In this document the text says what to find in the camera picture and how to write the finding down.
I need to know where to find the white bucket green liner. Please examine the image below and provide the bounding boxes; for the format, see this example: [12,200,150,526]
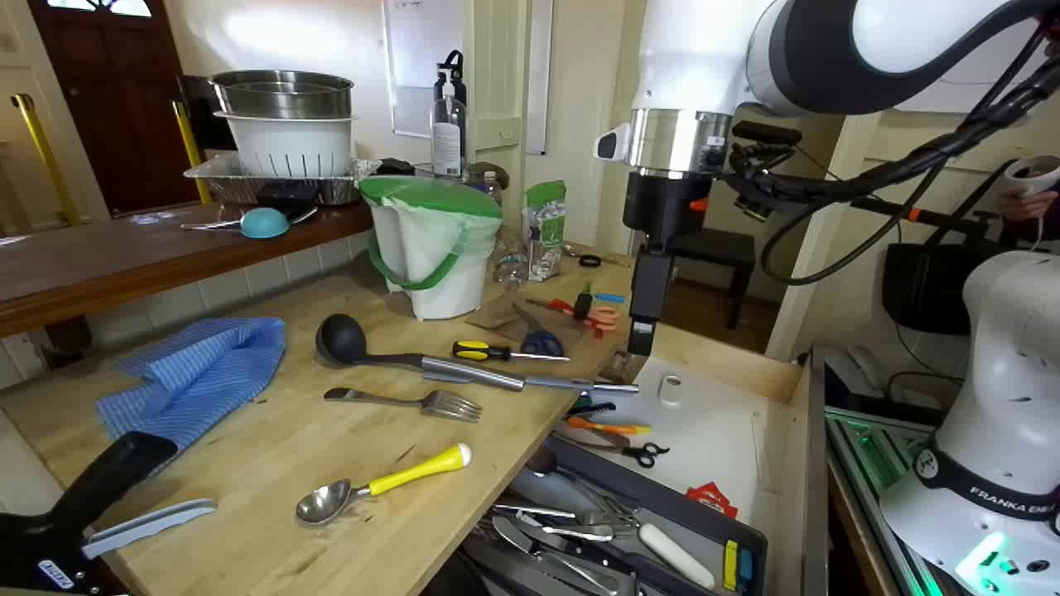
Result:
[353,173,507,324]

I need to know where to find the black ladle steel handle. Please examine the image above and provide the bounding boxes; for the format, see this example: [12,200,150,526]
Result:
[311,310,530,395]

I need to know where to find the small clear glass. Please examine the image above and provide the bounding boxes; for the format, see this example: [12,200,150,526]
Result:
[657,372,688,411]

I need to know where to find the blue checked cloth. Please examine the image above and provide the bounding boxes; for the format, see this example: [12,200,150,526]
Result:
[94,313,293,449]

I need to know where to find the long grey metal tool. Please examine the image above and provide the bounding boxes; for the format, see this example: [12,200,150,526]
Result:
[420,368,643,399]

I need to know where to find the yellow blue sponge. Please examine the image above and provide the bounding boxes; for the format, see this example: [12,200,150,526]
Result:
[718,535,742,596]

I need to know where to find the black cable bundle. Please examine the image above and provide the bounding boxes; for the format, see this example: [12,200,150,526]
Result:
[723,25,1060,291]

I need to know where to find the green white packet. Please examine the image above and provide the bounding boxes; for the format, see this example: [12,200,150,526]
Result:
[520,176,569,283]

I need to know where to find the yellow pole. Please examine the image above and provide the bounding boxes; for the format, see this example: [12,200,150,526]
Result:
[170,100,214,209]

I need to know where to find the white wall paper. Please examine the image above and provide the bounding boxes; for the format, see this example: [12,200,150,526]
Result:
[382,0,474,143]

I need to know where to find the black orange scissors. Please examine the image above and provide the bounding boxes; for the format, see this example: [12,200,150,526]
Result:
[559,411,673,470]

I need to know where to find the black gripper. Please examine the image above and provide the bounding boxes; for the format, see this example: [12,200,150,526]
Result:
[620,167,713,358]

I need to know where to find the steel cooking pot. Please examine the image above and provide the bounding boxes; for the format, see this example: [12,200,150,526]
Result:
[210,66,358,122]

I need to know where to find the yellow black screwdriver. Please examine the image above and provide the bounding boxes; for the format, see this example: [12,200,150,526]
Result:
[449,337,576,368]

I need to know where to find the black stool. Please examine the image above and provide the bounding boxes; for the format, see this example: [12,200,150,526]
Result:
[665,221,761,330]

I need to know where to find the black box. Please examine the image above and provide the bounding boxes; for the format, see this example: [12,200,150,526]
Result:
[880,238,986,337]

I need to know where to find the dish rack with bowl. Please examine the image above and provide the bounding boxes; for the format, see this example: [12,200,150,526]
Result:
[221,113,358,183]

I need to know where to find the grey cutlery tray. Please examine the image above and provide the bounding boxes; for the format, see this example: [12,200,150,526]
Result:
[461,432,773,596]

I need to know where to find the white handled knife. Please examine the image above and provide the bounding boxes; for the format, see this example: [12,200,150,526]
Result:
[634,517,718,591]

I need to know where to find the red packet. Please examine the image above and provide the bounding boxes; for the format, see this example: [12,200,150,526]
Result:
[681,479,742,523]

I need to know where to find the brown wooden ledge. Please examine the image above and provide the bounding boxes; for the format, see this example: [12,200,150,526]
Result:
[0,200,376,342]

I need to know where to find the teal bowl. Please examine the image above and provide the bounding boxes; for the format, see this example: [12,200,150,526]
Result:
[235,200,295,245]

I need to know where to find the red handled pliers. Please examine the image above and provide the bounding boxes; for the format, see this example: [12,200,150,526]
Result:
[522,287,624,342]

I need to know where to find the white black water bottle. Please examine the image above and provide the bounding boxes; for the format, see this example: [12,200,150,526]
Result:
[432,46,471,183]

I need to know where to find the metal robot stand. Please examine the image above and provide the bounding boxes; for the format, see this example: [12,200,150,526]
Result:
[819,399,968,596]

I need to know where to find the dark red door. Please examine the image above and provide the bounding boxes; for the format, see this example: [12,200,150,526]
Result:
[24,0,203,219]

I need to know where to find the yellow handled ice cream scoop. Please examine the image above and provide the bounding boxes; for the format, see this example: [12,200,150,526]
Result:
[293,440,477,528]

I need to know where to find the dish drying tray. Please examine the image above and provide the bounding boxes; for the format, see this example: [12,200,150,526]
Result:
[183,149,371,185]

